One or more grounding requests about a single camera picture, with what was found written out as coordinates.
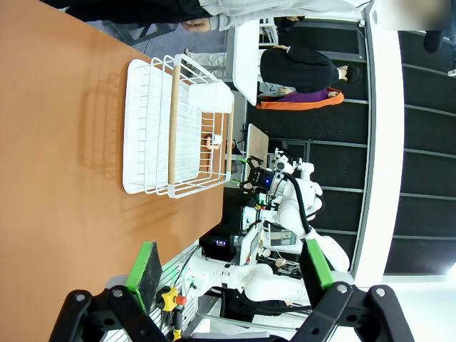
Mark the white utensil holder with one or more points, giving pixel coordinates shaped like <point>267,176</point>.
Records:
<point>210,96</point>

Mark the person's right forearm grey sleeve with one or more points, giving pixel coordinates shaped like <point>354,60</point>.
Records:
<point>221,22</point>

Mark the white drain tray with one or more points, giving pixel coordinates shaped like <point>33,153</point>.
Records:
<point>133,124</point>

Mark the white table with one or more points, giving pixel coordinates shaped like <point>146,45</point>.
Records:
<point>246,57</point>

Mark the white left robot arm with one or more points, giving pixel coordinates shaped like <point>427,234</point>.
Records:
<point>249,279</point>

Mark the person in grey hoodie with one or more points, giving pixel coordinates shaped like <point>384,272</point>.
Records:
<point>278,7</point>

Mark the yellow emergency stop button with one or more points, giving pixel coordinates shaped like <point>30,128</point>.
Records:
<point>170,296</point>

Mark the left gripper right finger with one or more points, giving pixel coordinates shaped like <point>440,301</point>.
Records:
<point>342,306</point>

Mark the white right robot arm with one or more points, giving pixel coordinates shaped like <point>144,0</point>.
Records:
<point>297,203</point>

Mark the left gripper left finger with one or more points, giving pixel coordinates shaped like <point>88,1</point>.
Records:
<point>117,310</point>

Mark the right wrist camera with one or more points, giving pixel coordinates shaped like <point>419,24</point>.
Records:
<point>281,164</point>

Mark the pink lint roller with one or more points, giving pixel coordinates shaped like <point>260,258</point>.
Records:
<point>213,142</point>

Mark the brown wooden table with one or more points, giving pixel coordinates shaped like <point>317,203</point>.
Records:
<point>257,142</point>

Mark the person's right hand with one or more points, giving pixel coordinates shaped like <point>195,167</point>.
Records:
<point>196,25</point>

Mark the aluminium mounting plate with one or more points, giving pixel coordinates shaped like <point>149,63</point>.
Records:
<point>171,270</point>

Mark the person in black top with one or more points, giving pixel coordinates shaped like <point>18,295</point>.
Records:
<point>299,67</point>

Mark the black computer case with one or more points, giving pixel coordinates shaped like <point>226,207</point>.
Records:
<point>218,244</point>

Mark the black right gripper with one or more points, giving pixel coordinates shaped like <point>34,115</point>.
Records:
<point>261,179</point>

